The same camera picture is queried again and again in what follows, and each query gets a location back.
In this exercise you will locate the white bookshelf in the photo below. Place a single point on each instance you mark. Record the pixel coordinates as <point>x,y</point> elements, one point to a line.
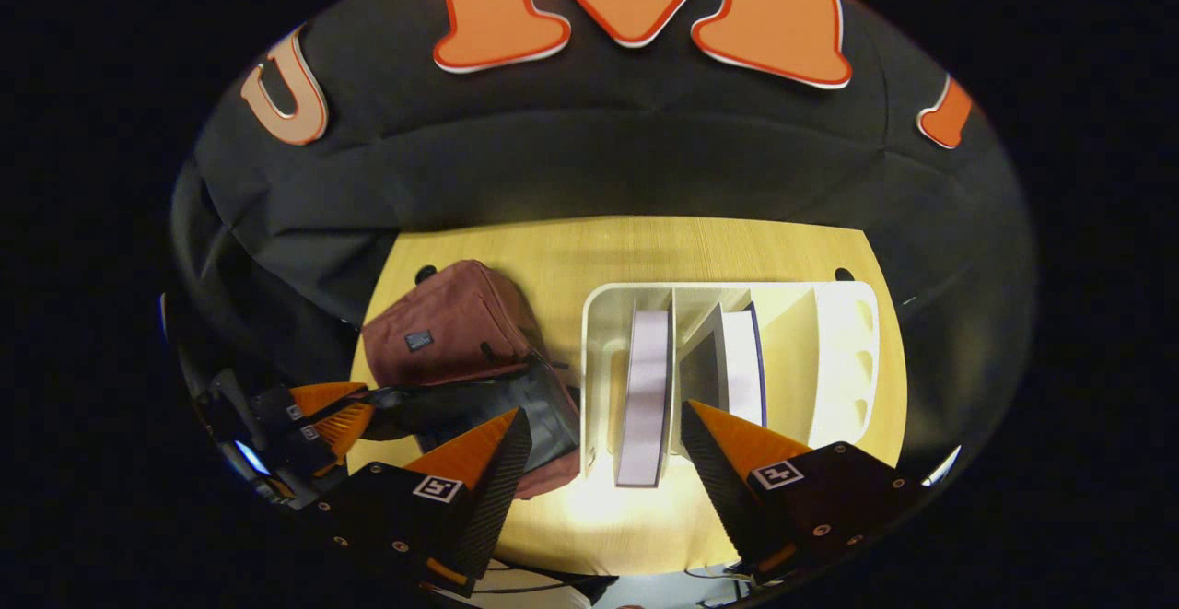
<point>838,360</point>

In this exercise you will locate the black backdrop cloth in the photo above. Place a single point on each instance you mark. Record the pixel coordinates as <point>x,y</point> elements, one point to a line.
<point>599,148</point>

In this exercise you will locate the blue cover book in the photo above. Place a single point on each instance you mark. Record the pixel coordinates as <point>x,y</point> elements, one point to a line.
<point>741,360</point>

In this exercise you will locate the maroon schoolbag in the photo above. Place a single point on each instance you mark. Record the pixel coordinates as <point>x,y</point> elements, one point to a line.
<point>451,314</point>

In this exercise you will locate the grey cover book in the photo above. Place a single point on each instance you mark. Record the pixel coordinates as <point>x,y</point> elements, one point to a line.
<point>645,388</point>

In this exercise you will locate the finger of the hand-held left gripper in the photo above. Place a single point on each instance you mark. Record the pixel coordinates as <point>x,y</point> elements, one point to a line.
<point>322,397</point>
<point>341,425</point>

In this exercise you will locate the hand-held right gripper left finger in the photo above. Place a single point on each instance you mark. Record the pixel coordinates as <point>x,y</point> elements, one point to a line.
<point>497,498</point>

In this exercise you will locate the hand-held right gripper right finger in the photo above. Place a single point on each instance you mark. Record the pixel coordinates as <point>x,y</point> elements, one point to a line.
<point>718,489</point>

